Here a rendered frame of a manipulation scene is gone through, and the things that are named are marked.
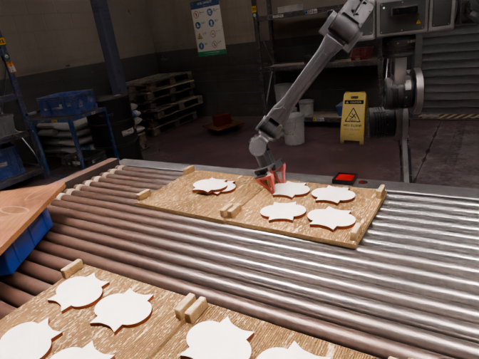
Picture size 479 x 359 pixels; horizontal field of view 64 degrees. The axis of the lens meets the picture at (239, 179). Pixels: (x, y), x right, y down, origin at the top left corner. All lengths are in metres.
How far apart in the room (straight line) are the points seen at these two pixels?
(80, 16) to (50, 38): 0.67
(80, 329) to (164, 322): 0.18
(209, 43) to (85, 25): 2.02
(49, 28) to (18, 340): 5.87
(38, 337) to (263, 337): 0.47
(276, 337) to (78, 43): 6.34
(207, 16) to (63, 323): 6.42
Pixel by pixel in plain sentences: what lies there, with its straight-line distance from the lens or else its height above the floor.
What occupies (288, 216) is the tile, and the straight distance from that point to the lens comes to 1.16.
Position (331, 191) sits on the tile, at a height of 0.95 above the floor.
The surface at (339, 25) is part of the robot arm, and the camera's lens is 1.21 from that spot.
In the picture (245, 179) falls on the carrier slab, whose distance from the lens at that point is 1.50.
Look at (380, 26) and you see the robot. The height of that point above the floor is 1.42.
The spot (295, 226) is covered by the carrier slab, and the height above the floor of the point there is 0.94.
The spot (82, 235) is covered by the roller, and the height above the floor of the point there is 0.91.
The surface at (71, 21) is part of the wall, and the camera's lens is 6.83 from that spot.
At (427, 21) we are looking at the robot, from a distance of 1.81.
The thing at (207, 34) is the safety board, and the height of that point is 1.45.
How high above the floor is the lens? 1.49
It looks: 22 degrees down
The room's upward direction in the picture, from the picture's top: 8 degrees counter-clockwise
